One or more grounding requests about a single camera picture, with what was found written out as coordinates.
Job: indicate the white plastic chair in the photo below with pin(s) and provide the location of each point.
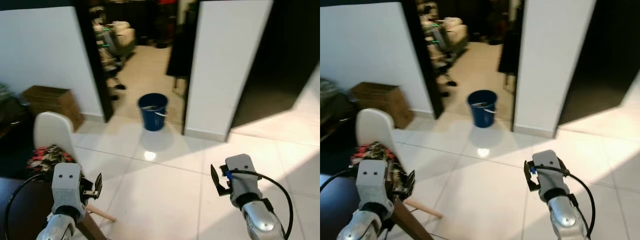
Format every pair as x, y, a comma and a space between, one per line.
377, 127
52, 130

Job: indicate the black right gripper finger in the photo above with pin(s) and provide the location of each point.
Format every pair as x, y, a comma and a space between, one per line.
527, 175
215, 179

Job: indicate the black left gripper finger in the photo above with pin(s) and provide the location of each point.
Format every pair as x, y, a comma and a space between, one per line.
411, 182
98, 184

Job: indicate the brown cardboard box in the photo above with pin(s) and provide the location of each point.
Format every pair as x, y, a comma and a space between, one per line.
50, 100
382, 100

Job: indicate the dark bag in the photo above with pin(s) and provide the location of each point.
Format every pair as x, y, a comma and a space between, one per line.
10, 105
332, 107

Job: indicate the blue plastic bucket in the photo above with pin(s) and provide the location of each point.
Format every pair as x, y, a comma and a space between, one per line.
482, 112
152, 115

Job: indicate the red black patterned garment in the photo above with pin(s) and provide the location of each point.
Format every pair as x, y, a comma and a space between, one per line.
372, 150
45, 157

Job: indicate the dark door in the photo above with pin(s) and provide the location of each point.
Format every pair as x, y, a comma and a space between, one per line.
280, 60
605, 60

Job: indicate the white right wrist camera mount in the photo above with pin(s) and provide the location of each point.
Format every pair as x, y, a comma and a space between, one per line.
242, 172
547, 170

